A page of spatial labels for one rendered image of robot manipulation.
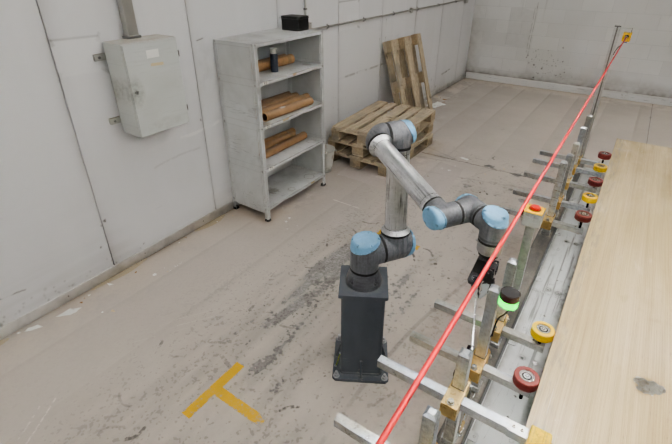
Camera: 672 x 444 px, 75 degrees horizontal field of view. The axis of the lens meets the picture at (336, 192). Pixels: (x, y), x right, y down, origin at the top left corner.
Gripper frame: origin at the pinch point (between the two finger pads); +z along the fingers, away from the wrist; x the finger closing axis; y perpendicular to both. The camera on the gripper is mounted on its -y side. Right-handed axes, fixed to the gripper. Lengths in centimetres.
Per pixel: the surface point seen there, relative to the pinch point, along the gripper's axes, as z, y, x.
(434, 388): 0.6, -47.3, -2.2
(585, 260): 7, 59, -31
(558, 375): 6.6, -14.9, -32.6
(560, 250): 35, 107, -18
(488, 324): -6.2, -19.1, -8.8
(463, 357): -13.6, -44.1, -8.1
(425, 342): 10.6, -22.8, 10.7
